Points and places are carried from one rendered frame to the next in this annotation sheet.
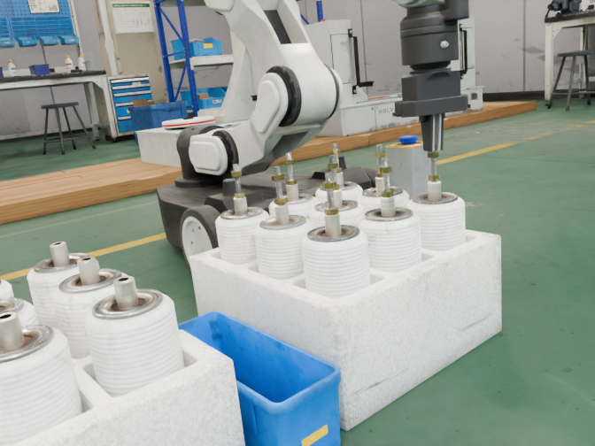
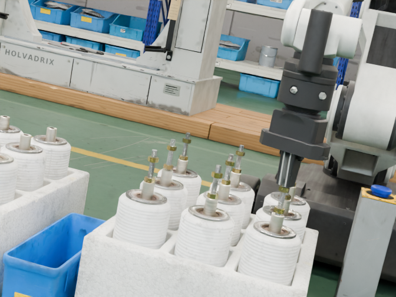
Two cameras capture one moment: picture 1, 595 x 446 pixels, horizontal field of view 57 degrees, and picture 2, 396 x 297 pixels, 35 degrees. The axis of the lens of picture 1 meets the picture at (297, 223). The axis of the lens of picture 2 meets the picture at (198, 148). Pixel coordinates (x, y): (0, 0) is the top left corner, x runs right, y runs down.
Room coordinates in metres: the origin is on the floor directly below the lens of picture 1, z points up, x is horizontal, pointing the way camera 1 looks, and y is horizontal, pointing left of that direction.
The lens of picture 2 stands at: (0.10, -0.94, 0.58)
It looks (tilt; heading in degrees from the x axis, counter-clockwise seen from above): 11 degrees down; 50
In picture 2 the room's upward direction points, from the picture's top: 11 degrees clockwise
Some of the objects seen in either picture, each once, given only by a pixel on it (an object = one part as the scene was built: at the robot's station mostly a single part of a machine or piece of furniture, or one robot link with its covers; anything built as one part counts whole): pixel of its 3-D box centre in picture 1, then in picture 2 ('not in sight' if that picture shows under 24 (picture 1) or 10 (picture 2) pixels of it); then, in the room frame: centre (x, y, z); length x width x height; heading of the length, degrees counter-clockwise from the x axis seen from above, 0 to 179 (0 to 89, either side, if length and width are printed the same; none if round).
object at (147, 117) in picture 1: (159, 122); not in sight; (5.52, 1.25, 0.19); 0.50 x 0.41 x 0.37; 40
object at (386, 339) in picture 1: (343, 293); (206, 274); (0.92, -0.07, 0.09); 0.39 x 0.39 x 0.18; 38
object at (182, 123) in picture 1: (189, 122); not in sight; (3.19, 0.56, 0.29); 0.30 x 0.30 x 0.06
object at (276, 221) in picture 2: (434, 191); (276, 223); (0.90, -0.24, 0.26); 0.02 x 0.02 x 0.03
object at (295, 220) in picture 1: (282, 222); (165, 184); (0.85, 0.02, 0.25); 0.08 x 0.08 x 0.01
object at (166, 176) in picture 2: (282, 214); (166, 177); (0.85, 0.02, 0.26); 0.02 x 0.02 x 0.03
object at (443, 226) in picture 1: (436, 249); (263, 279); (0.90, -0.24, 0.16); 0.10 x 0.10 x 0.18
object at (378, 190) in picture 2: (408, 141); (380, 192); (1.16, -0.25, 0.32); 0.04 x 0.04 x 0.02
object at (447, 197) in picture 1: (435, 198); (274, 230); (0.90, -0.24, 0.25); 0.08 x 0.08 x 0.01
